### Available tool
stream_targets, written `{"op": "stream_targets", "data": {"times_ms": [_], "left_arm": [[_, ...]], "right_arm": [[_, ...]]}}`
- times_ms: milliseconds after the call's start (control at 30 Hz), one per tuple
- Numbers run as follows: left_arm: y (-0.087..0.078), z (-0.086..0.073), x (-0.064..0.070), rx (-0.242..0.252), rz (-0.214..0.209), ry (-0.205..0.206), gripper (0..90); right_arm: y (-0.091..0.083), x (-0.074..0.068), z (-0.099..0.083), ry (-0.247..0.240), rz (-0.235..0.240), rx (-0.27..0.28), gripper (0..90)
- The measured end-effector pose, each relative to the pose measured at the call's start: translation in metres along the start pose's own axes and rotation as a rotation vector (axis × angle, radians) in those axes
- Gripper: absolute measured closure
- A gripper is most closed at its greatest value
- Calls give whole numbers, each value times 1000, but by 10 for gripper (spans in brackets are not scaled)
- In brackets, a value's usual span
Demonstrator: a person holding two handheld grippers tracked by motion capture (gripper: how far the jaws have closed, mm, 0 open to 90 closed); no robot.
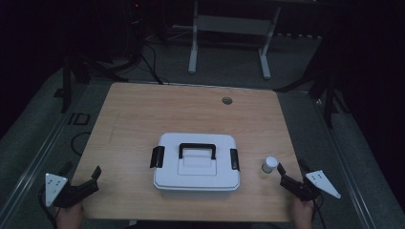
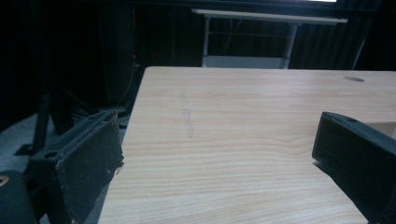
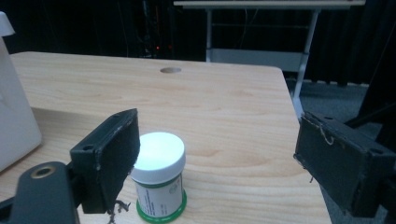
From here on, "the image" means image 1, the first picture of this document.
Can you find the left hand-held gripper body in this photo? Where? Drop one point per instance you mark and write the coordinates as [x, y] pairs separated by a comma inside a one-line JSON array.
[[76, 192]]

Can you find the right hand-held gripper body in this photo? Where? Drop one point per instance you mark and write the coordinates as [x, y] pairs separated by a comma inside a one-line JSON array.
[[299, 189]]

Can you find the small white bottle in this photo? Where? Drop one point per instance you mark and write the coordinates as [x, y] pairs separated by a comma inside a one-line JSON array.
[[270, 163]]

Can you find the white storage box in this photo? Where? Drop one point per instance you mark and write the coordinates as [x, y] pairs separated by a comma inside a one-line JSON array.
[[197, 194]]

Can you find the person's right hand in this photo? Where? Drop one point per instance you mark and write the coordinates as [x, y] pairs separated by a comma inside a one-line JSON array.
[[302, 214]]

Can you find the person's left hand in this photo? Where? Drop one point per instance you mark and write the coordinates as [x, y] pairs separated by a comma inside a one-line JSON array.
[[70, 218]]

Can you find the black metal stand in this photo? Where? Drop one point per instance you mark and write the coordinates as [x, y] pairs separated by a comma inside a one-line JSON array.
[[67, 82], [329, 95]]

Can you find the round table grommet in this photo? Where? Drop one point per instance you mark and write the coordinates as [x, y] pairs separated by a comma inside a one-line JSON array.
[[227, 100]]

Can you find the white metal desk frame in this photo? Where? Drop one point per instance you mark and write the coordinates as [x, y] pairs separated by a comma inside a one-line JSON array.
[[234, 25]]

